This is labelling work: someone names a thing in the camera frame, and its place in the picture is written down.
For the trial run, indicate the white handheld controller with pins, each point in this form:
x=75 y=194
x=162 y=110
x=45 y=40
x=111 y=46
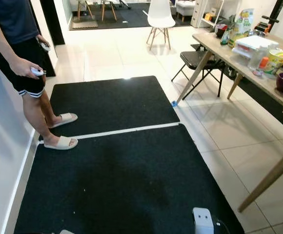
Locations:
x=45 y=47
x=36 y=71

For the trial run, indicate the white slipper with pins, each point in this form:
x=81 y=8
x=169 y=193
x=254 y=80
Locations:
x=66 y=119
x=62 y=143

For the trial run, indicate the person dark shirt black shorts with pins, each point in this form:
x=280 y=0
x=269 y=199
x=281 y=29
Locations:
x=14 y=19

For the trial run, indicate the black floor mat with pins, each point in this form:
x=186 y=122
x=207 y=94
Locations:
x=112 y=105
x=122 y=185

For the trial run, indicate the wooden stool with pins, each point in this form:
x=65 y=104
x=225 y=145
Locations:
x=95 y=7

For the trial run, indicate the dark grey area rug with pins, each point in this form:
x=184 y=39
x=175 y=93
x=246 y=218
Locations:
x=127 y=14

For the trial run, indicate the blue tape piece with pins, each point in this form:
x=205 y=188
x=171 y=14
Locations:
x=174 y=103

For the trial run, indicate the white plastic chair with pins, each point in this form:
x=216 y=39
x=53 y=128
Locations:
x=161 y=14

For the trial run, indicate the black folding chair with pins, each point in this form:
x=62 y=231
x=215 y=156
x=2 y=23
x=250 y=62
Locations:
x=195 y=58

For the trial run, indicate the light wooden table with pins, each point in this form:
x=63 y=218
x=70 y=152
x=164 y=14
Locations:
x=212 y=45

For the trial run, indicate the white shelf unit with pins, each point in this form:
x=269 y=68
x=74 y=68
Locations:
x=205 y=12

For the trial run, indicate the black red pot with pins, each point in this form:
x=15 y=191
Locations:
x=221 y=30

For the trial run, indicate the yellow green snack bag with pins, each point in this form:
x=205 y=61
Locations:
x=241 y=24

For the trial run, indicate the white plastic drawer box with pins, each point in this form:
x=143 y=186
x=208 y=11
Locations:
x=253 y=45

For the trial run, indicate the small bottle orange cap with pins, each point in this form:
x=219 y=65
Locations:
x=262 y=66

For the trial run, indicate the yellow cup colourful lid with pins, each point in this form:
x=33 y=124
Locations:
x=277 y=61

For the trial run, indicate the black door frame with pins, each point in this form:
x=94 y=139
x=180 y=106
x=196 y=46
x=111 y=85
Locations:
x=52 y=22

